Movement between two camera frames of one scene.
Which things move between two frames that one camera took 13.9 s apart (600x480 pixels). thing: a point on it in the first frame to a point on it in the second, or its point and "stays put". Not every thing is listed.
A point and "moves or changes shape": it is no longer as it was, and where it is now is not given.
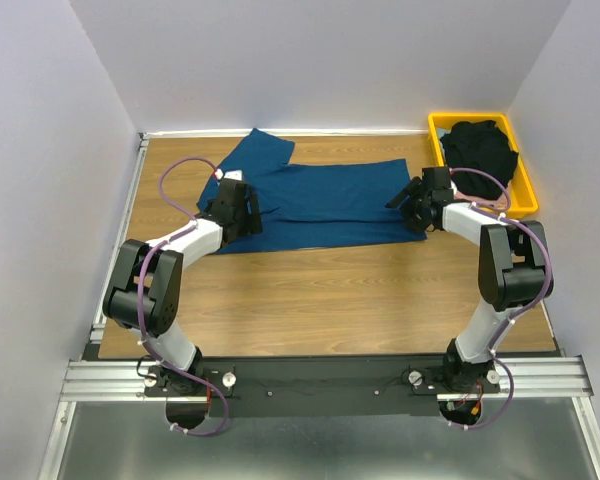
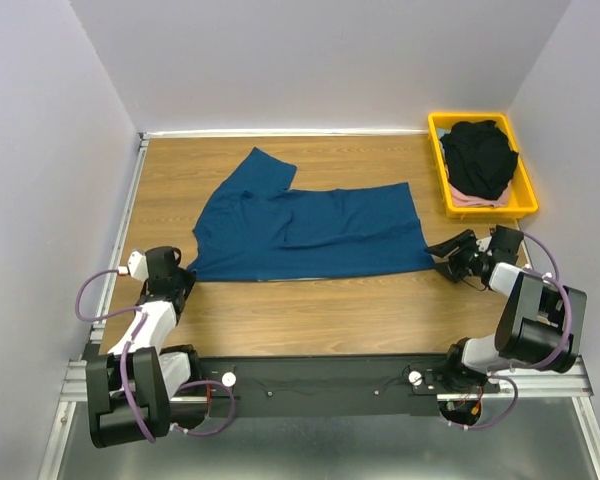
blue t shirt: (314, 205) moves or changes shape
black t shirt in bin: (481, 146) stays put
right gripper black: (416, 223) to (451, 270)
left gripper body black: (242, 217) to (184, 280)
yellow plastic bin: (523, 199) stays put
